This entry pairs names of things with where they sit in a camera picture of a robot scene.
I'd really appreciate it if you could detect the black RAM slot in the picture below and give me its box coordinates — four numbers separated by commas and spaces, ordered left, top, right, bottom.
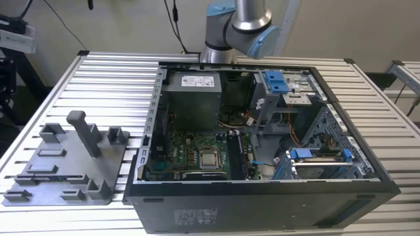
228, 134, 238, 180
232, 134, 242, 180
236, 134, 246, 180

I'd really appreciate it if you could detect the black slanted stand bar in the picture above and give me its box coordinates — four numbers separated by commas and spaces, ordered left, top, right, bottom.
15, 50, 46, 92

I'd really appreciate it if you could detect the black furniture piece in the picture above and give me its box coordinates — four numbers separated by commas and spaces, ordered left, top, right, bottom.
0, 85, 52, 153

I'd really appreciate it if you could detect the gray plastic parts rack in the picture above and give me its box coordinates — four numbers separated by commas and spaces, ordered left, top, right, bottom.
2, 110, 132, 207

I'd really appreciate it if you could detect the gray power supply unit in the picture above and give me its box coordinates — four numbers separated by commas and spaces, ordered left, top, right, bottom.
163, 71, 224, 132

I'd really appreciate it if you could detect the green motherboard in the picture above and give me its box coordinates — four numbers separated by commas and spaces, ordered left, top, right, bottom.
144, 131, 263, 181

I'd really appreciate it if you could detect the CPU socket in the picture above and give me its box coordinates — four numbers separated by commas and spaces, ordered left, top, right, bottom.
196, 146, 223, 171

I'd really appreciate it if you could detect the silver CPU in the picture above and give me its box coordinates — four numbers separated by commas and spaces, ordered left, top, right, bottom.
200, 152, 219, 166

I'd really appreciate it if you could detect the black graphics card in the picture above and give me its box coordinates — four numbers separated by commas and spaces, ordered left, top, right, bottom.
182, 171, 228, 181

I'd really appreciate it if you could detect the gray metal drive cage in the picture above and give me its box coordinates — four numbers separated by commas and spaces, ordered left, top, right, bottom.
250, 70, 326, 135

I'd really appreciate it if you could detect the blue plastic drive latch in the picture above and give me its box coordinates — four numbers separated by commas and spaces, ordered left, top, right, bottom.
264, 70, 290, 95

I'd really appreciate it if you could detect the black open PC case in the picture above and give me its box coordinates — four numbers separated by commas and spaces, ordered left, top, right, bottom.
123, 60, 402, 234

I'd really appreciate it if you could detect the hard disk in blue carrier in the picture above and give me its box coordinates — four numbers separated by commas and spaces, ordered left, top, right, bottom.
272, 147, 360, 180

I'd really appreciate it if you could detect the small black box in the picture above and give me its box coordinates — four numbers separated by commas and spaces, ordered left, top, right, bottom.
364, 72, 398, 92

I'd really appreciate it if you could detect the metal slat side table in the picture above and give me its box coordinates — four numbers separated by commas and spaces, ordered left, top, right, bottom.
383, 60, 420, 99

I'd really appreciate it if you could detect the black camera cable plug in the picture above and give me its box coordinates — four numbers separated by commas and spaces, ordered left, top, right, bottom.
0, 0, 35, 35

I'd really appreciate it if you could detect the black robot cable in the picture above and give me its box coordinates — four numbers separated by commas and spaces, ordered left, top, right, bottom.
163, 0, 202, 55

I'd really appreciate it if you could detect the white yellow wire bundle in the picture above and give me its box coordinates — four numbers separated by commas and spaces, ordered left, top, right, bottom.
218, 112, 263, 128

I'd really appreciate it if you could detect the orange wire pair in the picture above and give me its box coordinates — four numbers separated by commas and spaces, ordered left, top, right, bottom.
284, 112, 302, 148

